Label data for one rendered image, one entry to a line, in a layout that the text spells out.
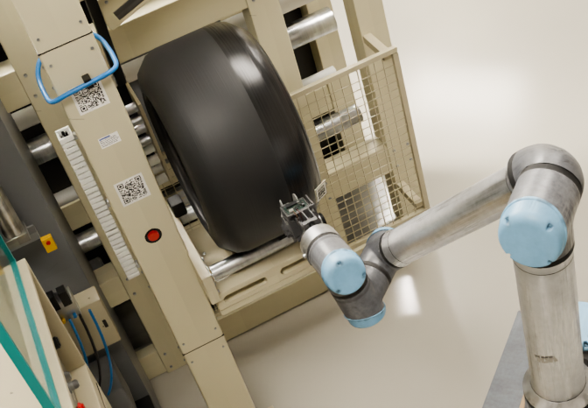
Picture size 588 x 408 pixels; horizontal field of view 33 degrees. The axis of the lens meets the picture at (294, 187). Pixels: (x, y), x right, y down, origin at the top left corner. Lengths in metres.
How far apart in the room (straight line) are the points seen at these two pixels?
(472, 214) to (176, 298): 1.02
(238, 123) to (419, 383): 1.41
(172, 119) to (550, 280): 0.98
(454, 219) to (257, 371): 1.69
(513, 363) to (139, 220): 1.03
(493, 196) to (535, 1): 3.25
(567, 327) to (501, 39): 3.05
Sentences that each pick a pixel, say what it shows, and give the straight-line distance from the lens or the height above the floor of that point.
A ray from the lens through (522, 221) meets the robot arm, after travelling 1.73.
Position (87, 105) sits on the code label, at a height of 1.49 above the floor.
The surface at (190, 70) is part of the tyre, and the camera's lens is 2.37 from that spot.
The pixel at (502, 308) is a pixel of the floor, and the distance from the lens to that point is 3.57.
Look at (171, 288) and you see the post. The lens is 2.70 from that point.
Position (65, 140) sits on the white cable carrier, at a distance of 2.37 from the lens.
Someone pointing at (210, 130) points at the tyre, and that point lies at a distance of 2.30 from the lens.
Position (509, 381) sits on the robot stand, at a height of 0.60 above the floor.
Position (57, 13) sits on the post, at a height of 1.73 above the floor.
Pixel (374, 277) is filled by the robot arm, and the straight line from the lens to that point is 2.20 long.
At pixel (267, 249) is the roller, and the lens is 2.63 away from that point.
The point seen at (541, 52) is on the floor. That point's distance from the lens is 4.75.
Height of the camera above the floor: 2.65
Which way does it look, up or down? 39 degrees down
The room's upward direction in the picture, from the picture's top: 18 degrees counter-clockwise
